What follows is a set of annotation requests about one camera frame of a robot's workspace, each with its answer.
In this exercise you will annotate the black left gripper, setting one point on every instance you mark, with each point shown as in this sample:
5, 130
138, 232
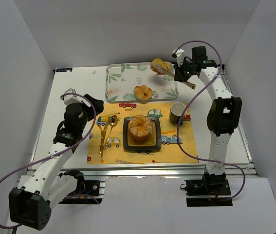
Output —
95, 105

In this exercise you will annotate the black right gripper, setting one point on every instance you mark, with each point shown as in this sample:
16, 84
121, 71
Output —
179, 73

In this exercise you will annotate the garlic toast bread slice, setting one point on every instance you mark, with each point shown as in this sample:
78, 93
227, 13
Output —
161, 63

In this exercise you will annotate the large sugared round bread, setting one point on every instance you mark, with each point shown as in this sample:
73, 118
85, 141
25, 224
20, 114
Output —
140, 127

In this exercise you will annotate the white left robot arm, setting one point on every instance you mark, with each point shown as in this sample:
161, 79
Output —
31, 205

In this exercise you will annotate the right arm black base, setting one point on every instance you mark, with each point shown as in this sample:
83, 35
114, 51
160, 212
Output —
209, 191

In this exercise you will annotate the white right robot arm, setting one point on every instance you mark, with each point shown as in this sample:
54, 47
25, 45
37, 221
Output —
224, 113

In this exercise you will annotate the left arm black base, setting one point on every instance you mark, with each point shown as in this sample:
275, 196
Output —
87, 192

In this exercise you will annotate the twisted croissant bread roll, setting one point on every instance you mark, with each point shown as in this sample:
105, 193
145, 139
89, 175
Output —
142, 93

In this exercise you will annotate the gold spoon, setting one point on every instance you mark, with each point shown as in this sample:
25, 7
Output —
113, 123

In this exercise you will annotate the gold knife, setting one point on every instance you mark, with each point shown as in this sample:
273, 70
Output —
103, 135

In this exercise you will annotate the leaf pattern serving tray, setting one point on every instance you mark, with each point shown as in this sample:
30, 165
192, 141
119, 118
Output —
121, 79

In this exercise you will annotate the yellow vehicle print placemat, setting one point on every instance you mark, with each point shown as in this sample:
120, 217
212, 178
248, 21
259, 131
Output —
177, 145

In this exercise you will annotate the dark green mug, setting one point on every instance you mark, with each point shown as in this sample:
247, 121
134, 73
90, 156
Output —
175, 114

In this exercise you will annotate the black square amber plate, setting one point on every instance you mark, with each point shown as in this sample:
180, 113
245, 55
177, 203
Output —
149, 145

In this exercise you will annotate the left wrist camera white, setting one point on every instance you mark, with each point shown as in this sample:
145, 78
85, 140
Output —
70, 97

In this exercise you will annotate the aluminium table frame rail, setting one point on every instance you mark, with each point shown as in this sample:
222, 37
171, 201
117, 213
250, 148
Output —
91, 80

